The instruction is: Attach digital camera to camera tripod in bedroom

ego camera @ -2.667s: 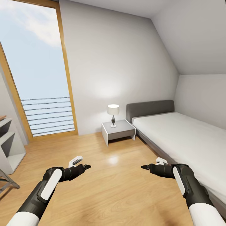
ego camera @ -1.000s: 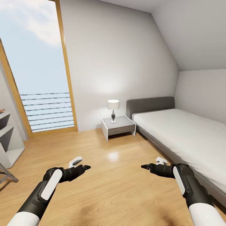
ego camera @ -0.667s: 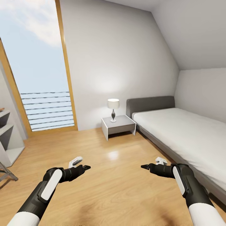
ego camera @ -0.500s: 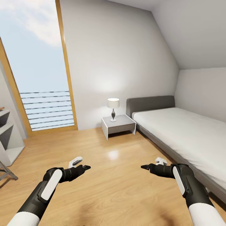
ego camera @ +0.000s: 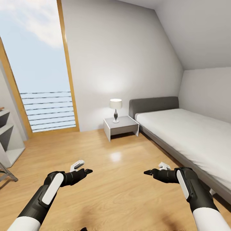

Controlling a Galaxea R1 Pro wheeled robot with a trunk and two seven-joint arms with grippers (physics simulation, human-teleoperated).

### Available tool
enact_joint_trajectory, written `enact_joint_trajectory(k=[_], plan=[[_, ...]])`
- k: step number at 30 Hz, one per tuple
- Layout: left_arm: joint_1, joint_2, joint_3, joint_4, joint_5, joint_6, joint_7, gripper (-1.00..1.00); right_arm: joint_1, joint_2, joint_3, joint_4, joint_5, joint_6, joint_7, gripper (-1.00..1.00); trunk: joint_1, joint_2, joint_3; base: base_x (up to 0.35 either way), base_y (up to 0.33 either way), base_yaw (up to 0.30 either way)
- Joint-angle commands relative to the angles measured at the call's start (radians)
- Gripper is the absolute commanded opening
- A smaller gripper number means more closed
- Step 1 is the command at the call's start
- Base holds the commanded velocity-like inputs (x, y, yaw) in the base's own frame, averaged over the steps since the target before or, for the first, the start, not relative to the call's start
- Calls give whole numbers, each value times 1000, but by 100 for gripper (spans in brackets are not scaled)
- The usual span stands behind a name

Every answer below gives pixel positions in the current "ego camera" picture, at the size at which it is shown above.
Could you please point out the nightstand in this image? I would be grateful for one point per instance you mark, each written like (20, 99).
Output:
(125, 125)

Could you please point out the taboret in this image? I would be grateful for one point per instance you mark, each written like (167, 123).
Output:
(6, 173)

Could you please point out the fixed window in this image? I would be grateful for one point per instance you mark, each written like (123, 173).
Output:
(34, 54)

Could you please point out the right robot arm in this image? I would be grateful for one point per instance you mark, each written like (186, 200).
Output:
(205, 212)

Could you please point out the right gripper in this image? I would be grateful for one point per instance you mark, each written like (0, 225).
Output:
(161, 175)

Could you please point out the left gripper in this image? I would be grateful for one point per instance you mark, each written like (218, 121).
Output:
(79, 175)

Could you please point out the desk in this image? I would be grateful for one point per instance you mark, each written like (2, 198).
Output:
(11, 143)

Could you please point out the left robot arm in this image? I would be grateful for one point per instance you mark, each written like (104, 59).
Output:
(34, 213)

